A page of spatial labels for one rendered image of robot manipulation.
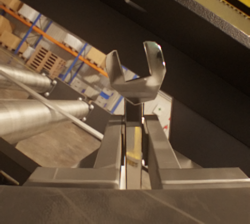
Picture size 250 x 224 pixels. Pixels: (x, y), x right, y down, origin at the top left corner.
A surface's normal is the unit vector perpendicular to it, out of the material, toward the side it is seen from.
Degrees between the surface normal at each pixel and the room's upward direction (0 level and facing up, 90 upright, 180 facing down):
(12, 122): 53
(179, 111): 90
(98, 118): 90
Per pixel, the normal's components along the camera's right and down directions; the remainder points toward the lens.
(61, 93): -0.02, -0.01
